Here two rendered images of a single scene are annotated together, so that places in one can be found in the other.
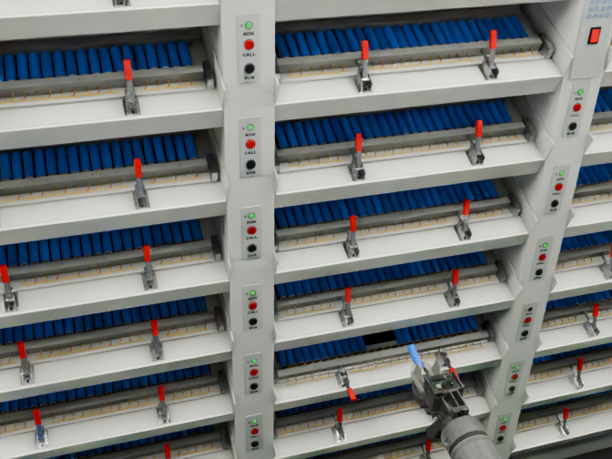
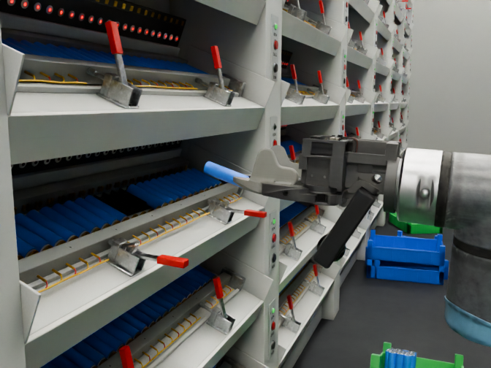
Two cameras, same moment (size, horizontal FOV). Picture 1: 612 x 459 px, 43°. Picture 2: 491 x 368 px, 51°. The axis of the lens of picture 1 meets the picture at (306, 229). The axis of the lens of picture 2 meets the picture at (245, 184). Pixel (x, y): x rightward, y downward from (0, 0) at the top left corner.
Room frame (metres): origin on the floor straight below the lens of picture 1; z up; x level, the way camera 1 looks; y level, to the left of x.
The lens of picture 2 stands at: (0.92, 0.26, 0.73)
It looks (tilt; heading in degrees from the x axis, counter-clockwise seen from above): 9 degrees down; 310
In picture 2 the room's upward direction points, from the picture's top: straight up
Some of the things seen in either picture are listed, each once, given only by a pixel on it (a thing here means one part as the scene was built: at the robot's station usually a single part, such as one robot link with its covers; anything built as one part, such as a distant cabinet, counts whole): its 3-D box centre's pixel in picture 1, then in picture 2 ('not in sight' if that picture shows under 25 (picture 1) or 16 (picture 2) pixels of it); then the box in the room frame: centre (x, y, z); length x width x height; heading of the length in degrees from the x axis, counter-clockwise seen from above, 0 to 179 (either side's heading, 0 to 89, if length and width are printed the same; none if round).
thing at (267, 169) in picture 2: (418, 373); (264, 170); (1.32, -0.27, 0.64); 0.09 x 0.03 x 0.06; 22
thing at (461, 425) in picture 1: (462, 436); (416, 186); (1.14, -0.34, 0.63); 0.10 x 0.05 x 0.09; 108
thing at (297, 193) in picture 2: (424, 394); (297, 190); (1.27, -0.28, 0.61); 0.09 x 0.05 x 0.02; 22
